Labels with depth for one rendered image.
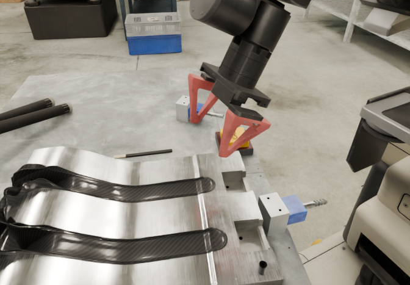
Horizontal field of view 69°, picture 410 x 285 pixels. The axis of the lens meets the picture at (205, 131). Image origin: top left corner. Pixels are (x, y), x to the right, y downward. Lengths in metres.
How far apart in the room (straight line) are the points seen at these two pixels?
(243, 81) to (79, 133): 0.55
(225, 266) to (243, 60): 0.27
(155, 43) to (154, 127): 2.74
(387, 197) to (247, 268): 0.35
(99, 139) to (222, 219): 0.45
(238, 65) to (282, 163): 1.59
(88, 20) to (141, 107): 3.40
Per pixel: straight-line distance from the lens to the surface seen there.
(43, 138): 0.88
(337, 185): 1.92
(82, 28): 4.31
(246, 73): 0.40
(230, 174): 0.55
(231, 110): 0.37
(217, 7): 0.35
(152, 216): 0.49
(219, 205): 0.49
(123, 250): 0.47
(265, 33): 0.40
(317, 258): 1.22
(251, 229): 0.50
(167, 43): 3.53
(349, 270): 1.23
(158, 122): 0.84
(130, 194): 0.53
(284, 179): 1.85
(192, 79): 0.46
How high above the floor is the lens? 1.26
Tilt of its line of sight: 36 degrees down
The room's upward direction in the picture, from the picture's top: straight up
